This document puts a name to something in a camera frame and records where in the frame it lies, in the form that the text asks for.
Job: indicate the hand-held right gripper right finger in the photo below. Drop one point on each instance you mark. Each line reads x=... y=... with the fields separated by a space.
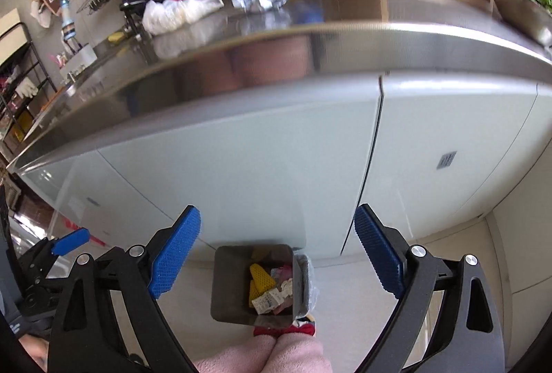
x=379 y=252

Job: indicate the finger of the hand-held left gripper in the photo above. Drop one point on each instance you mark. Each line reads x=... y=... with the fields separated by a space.
x=71 y=241

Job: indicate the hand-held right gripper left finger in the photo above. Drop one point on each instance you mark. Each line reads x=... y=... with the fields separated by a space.
x=177 y=252

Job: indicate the grey square trash bin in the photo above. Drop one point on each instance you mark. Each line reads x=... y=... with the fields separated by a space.
x=230 y=282

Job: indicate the yellow foam fruit net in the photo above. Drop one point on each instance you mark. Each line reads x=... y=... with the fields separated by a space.
x=261 y=274
x=253 y=294

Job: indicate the red plastic wrapper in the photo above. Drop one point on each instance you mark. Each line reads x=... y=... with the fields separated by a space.
x=281 y=271

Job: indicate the white plastic bag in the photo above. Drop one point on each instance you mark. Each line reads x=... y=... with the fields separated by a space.
x=172 y=13

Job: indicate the person's left hand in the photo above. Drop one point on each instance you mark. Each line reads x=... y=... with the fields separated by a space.
x=34 y=351

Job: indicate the clear plastic bin liner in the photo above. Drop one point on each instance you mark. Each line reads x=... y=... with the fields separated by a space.
x=311 y=287

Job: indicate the red slipper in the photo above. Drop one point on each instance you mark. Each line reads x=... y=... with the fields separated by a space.
x=305 y=327
x=269 y=330

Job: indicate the person's left leg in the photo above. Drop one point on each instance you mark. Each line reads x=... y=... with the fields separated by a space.
x=235 y=360

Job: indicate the white base cabinet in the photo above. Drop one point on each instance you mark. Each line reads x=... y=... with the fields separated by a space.
x=258 y=149

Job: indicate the white rubber gloves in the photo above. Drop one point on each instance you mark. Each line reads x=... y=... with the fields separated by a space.
x=26 y=86

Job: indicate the white toothbrush holder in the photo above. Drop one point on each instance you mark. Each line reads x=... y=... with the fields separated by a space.
x=77 y=59

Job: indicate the black metal shelf rack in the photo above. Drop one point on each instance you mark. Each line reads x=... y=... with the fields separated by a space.
x=32 y=54

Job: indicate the yellow soap in dish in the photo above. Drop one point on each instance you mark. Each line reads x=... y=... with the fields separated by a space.
x=115 y=37

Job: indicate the steel bowl of vegetables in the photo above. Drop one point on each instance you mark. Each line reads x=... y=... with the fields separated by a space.
x=517 y=17

